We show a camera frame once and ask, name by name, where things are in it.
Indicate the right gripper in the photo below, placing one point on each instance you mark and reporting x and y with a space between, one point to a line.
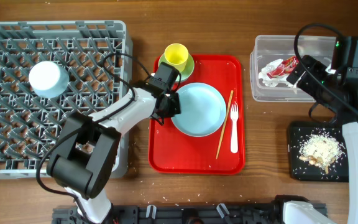
306 83

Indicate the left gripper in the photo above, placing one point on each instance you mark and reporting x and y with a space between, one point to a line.
176 109

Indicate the red snack wrapper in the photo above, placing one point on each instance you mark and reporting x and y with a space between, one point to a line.
284 68

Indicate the white tissue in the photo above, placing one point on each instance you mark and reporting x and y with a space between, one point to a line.
273 82

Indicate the yellow plastic cup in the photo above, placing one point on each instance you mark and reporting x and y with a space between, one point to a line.
176 55

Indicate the light blue plate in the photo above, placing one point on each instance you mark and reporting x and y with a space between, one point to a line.
203 110

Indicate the rice and peanut scraps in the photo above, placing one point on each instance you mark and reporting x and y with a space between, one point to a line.
321 151

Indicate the white bowl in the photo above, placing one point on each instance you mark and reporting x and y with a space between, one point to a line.
48 79

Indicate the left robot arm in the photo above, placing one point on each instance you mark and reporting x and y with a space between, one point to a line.
83 158

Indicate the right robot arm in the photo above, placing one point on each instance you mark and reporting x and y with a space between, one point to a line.
341 98

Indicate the clear plastic waste bin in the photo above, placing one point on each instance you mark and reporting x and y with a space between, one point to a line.
268 48

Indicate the grey plastic dishwasher rack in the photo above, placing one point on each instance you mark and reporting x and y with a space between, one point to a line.
97 57

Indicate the small green bowl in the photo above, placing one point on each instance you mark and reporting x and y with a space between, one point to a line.
189 68

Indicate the red plastic serving tray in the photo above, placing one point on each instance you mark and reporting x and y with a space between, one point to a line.
171 151

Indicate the wooden chopstick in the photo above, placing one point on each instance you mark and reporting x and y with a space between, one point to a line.
224 124

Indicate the white plastic fork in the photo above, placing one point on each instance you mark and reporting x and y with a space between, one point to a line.
234 115

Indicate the black plastic tray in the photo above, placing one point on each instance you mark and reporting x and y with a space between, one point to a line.
299 130

